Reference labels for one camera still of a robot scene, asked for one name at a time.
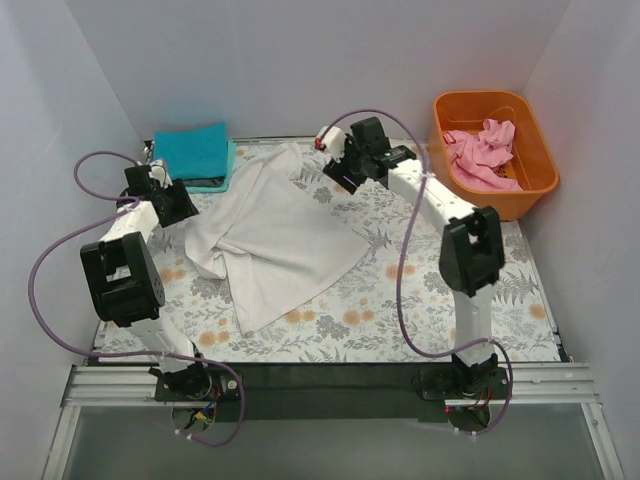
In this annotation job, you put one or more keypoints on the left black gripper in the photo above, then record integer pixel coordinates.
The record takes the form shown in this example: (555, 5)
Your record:
(177, 203)

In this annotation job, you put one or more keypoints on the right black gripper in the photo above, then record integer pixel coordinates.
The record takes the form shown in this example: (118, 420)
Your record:
(342, 170)

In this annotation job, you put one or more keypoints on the white t shirt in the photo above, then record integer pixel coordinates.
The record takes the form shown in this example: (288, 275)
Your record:
(277, 247)

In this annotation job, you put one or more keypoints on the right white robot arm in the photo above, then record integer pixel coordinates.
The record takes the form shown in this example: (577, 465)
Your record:
(471, 252)

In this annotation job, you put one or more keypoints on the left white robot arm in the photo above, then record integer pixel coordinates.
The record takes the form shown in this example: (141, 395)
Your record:
(125, 285)

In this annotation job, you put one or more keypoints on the grey folded t shirt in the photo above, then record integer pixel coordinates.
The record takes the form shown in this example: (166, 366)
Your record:
(206, 183)

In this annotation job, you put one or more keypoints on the pink t shirt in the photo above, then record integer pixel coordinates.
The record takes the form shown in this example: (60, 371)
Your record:
(476, 158)

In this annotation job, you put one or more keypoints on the orange plastic basket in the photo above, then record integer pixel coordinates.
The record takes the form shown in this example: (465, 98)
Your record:
(532, 165)

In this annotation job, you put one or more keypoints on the floral table mat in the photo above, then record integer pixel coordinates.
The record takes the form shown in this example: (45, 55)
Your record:
(392, 306)

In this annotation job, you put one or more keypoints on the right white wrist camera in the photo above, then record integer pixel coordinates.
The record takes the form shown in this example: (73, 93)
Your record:
(331, 140)

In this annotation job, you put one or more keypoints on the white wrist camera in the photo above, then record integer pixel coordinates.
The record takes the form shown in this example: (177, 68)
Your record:
(331, 140)
(159, 172)

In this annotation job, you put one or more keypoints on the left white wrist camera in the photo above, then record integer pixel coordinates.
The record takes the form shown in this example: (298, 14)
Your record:
(159, 172)

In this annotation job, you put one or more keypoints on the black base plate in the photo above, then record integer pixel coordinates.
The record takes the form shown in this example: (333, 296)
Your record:
(336, 391)

